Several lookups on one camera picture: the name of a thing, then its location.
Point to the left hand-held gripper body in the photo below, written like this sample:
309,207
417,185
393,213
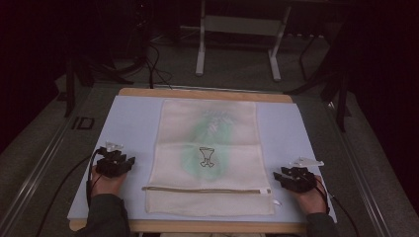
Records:
112,164

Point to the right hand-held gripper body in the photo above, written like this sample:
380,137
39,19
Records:
301,179

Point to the cream mesh laundry bag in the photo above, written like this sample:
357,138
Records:
230,171

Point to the person's right hand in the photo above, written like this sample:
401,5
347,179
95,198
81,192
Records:
313,200

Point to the light blue table mat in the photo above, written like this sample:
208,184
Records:
135,125

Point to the black rectangular floor marker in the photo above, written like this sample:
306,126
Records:
83,123

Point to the green garment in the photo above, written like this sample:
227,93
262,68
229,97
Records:
210,131

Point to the dark tripod stand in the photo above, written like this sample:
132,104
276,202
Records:
341,98
70,85

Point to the white metal stand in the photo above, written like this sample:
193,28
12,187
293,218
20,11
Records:
242,25

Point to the metal floor rail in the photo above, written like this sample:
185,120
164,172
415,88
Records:
359,171
36,177

